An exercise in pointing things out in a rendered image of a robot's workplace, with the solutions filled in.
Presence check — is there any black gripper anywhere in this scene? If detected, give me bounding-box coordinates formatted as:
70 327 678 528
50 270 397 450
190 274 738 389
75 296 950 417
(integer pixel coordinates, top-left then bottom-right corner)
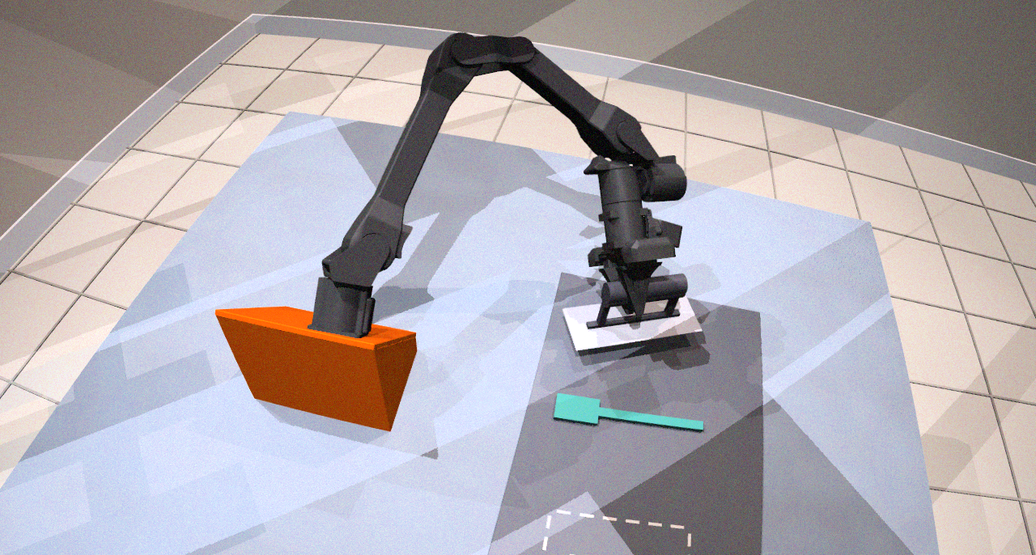
588 201 677 316

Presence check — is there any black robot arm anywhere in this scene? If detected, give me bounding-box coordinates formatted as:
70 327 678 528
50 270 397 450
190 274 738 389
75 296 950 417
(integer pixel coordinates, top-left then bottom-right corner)
307 32 687 338

